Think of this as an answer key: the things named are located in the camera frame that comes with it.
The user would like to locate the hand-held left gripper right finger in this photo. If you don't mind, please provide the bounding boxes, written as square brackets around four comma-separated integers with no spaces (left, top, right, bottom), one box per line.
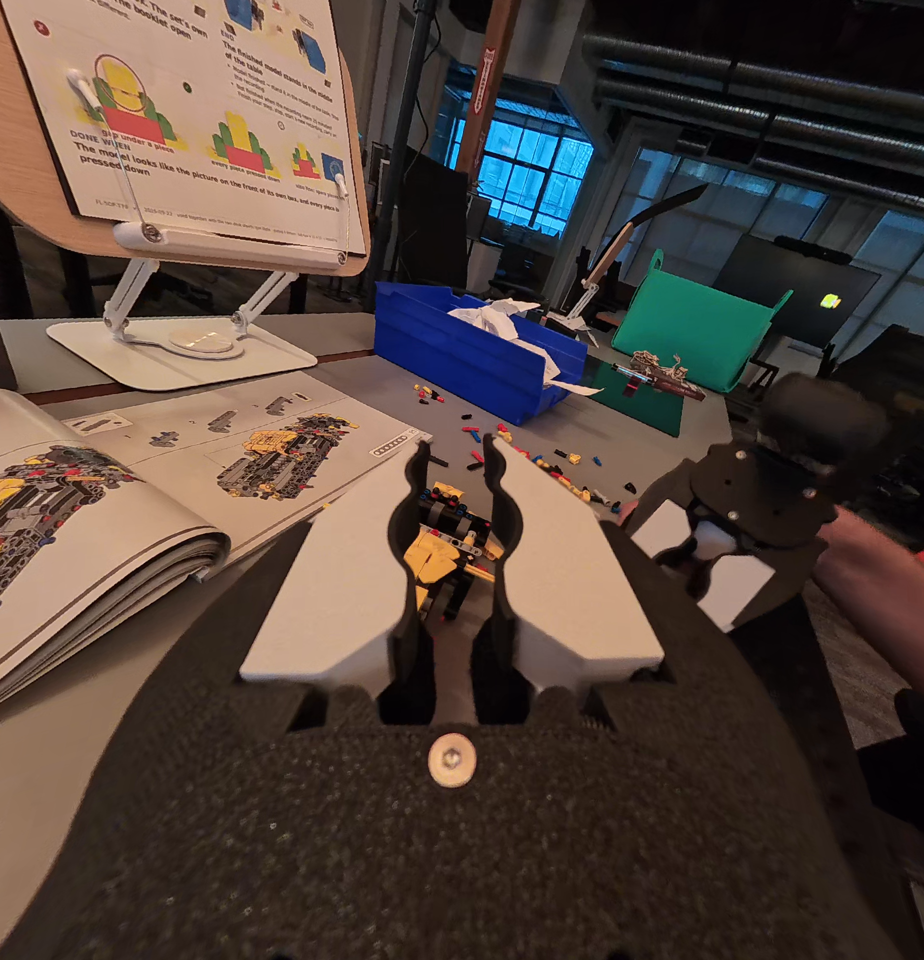
[481,433,666,696]

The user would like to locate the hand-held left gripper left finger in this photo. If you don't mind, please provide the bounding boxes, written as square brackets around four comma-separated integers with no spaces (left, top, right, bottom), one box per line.
[240,441,433,695]

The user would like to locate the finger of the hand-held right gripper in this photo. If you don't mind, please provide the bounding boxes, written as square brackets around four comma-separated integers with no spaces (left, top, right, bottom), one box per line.
[630,498,693,558]
[696,553,778,633]

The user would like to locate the yellow black brick car model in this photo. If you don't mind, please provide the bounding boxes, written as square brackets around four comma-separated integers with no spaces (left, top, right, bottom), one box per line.
[402,483,507,622]

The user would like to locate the pile of small coloured pins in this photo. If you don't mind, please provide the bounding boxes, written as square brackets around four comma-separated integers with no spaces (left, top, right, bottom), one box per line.
[413,382,639,505]

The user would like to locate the person's right forearm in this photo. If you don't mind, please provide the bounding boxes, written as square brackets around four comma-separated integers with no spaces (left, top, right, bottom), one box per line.
[813,508,924,699]

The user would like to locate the grey desk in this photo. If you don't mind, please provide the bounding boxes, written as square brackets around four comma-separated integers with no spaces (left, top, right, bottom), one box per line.
[0,311,733,901]

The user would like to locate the small brown brick model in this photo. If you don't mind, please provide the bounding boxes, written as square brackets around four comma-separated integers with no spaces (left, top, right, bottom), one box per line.
[613,351,707,402]

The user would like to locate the green plastic bin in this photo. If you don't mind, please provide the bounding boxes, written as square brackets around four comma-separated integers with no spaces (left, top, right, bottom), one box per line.
[610,249,795,395]

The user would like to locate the large black screen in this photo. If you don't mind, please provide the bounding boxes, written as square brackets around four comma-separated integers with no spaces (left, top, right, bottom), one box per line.
[713,234,882,348]

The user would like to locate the open instruction booklet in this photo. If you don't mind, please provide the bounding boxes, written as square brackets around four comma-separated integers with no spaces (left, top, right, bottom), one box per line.
[0,371,433,714]

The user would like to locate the crumpled white paper bags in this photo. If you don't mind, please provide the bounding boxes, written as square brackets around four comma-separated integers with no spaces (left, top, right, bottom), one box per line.
[447,297,604,397]

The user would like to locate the blue plastic bin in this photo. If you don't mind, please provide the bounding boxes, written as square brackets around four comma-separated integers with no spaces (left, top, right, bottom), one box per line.
[373,281,589,426]

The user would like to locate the black stand pole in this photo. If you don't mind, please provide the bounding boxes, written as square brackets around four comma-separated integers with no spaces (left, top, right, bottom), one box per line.
[368,0,441,290]

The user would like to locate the printed instruction sheet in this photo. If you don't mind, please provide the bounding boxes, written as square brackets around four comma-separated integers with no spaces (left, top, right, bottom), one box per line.
[0,0,367,256]

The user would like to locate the metal ventilation duct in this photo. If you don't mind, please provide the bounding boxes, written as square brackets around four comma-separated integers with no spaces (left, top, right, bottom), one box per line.
[582,33,924,204]

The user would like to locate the wooden post red sign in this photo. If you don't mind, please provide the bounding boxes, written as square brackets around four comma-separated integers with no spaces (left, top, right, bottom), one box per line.
[454,0,523,181]

